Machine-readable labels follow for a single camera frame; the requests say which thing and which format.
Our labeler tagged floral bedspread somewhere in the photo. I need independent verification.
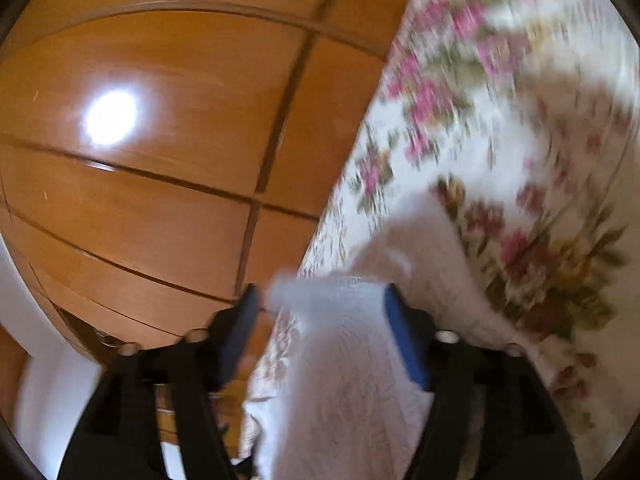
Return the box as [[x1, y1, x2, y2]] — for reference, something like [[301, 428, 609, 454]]
[[240, 0, 640, 480]]

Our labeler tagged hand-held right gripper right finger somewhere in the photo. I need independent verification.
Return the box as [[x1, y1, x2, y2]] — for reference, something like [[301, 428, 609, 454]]
[[382, 282, 583, 480]]

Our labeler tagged white knitted sweater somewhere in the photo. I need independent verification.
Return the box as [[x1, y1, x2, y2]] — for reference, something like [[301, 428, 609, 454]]
[[240, 195, 531, 480]]

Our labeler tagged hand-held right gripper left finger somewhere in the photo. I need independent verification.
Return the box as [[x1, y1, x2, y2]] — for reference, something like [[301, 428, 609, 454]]
[[57, 284, 262, 480]]

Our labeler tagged wooden wardrobe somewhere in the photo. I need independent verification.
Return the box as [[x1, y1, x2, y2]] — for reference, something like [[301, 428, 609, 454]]
[[0, 0, 431, 446]]

